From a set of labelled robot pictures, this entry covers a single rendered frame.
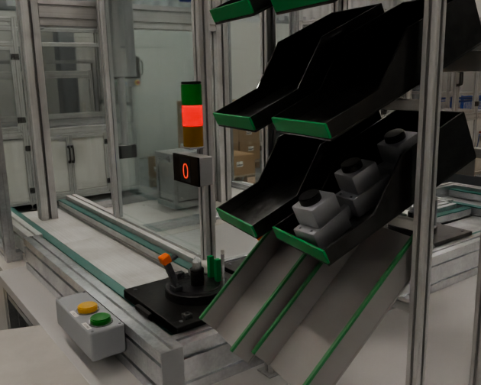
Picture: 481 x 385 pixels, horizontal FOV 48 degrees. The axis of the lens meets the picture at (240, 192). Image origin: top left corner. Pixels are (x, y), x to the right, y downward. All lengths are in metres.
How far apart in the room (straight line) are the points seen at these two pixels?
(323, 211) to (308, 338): 0.22
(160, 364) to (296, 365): 0.28
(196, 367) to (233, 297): 0.15
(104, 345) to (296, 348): 0.41
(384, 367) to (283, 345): 0.33
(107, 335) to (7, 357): 0.27
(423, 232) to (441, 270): 0.78
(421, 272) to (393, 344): 0.49
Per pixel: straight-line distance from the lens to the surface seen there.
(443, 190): 2.37
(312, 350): 0.83
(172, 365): 1.00
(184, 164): 1.32
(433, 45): 0.72
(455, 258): 1.57
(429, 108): 0.72
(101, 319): 1.10
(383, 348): 1.21
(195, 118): 1.30
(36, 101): 2.07
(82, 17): 2.13
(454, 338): 1.29
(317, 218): 0.71
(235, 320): 0.95
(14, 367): 1.23
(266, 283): 0.94
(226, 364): 1.08
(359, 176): 0.75
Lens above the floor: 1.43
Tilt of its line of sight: 12 degrees down
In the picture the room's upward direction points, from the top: 1 degrees counter-clockwise
